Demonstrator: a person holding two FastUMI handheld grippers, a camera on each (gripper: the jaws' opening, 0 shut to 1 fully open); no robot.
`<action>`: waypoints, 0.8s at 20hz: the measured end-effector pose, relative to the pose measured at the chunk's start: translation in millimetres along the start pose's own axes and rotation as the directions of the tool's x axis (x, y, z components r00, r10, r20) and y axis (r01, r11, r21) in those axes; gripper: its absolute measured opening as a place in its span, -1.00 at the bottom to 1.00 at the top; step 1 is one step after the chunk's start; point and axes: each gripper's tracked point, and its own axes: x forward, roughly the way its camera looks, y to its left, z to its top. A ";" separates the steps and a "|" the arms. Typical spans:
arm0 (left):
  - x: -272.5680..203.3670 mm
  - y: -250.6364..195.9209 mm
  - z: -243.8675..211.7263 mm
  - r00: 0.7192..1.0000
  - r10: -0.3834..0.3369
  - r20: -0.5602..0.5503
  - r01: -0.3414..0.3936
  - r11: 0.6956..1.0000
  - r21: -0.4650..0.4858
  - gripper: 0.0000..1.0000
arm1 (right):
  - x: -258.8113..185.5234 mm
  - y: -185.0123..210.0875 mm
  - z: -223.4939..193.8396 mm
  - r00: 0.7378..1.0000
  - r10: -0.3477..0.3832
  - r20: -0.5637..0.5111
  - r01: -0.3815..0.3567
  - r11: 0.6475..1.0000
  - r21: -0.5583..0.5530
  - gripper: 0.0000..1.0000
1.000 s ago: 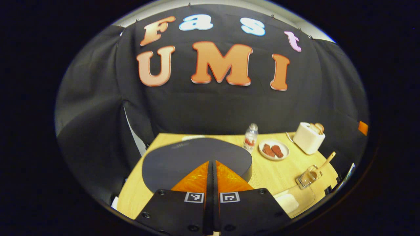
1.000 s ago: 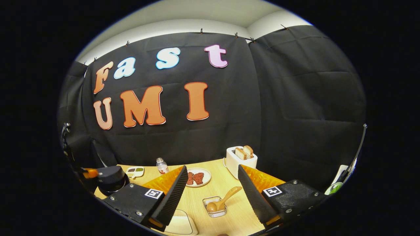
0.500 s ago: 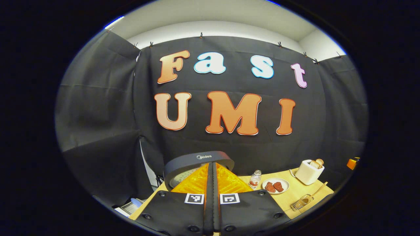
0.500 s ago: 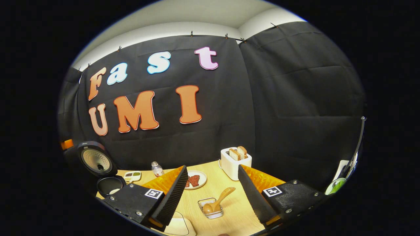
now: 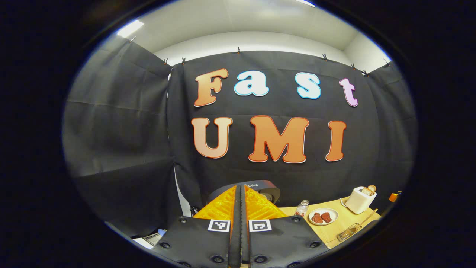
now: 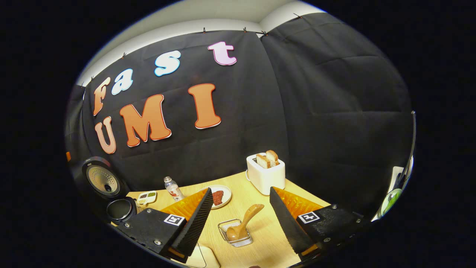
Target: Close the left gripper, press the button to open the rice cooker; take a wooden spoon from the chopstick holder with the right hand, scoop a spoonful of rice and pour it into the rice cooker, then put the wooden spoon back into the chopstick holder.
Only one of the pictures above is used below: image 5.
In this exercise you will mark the wooden spoon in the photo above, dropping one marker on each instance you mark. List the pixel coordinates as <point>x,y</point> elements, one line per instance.
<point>368,217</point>

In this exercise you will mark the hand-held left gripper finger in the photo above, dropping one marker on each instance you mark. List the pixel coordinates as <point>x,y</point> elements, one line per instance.
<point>244,230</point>
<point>237,230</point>

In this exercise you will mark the white ribbed object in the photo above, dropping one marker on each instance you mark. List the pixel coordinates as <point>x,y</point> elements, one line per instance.
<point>148,240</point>

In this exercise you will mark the small clear bottle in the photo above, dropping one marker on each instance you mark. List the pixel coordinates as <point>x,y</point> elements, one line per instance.
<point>302,209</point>

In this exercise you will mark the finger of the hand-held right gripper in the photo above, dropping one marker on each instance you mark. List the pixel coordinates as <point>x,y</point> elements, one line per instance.
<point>395,196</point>

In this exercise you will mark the black backdrop cloth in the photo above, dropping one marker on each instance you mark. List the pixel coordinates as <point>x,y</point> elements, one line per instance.
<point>260,175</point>

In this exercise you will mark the white round plate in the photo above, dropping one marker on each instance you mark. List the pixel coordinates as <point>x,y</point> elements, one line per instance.
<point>334,217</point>

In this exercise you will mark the ceiling light strip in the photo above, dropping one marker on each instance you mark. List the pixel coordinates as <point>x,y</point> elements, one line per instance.
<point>305,3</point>
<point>130,28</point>

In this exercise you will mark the toasted bread slice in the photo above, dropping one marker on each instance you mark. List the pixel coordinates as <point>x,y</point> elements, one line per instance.
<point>367,191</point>
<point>372,188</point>

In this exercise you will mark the white toaster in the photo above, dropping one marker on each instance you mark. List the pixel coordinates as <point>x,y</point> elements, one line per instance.
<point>359,201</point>

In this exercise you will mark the row of black cloth clips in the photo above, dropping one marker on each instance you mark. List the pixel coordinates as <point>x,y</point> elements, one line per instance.
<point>238,49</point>

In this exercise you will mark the dark blue rice cooker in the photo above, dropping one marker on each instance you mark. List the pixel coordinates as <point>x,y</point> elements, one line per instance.
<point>260,184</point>

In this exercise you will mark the red meat piece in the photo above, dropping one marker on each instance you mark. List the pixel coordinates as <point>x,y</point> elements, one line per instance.
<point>317,218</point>
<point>326,217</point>

